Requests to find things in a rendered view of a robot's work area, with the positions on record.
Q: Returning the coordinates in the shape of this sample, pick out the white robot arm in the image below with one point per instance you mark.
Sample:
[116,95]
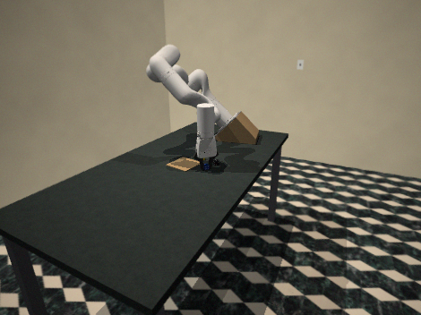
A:
[177,82]

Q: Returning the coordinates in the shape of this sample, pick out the tan flat mat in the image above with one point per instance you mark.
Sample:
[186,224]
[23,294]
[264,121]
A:
[184,164]

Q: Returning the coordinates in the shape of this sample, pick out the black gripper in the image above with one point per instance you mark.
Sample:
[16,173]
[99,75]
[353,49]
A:
[205,148]

